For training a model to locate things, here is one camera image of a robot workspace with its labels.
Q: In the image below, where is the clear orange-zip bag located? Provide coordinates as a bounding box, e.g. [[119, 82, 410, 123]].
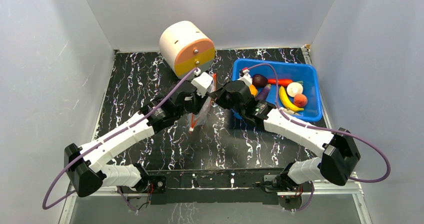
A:
[[187, 73, 217, 134]]

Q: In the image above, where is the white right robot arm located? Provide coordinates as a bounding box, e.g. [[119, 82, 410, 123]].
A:
[[209, 80, 361, 191]]

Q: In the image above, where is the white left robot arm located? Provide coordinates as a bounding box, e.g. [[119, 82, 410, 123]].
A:
[[64, 74, 214, 198]]

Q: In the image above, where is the orange toy lemon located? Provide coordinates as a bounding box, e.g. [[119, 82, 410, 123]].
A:
[[249, 84, 259, 97]]

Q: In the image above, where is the purple toy eggplant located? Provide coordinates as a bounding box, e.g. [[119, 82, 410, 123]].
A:
[[255, 84, 272, 101]]

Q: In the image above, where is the dark red toy fruit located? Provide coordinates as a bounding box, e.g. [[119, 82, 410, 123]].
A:
[[252, 74, 268, 89]]

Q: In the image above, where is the yellow toy banana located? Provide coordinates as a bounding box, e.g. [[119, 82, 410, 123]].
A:
[[278, 86, 304, 113]]

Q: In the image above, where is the cylindrical wooden drawer box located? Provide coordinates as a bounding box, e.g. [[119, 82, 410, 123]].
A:
[[159, 20, 216, 79]]

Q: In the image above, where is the white toy onion half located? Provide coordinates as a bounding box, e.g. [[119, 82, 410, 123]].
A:
[[286, 82, 304, 98]]

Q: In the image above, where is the orange-red toy peach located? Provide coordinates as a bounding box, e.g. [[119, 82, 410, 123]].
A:
[[293, 93, 308, 108]]

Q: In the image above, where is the blue plastic bin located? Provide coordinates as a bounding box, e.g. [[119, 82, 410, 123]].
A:
[[232, 58, 323, 123]]

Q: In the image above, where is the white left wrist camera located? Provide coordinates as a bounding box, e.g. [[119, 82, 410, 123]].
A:
[[191, 68, 214, 98]]

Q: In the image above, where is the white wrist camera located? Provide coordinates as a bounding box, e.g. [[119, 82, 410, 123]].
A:
[[191, 68, 214, 98], [237, 67, 252, 87]]

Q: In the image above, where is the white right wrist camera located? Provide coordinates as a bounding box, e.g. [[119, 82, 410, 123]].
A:
[[237, 67, 252, 87]]

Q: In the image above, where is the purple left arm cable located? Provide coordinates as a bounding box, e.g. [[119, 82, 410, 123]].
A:
[[42, 67, 200, 211]]

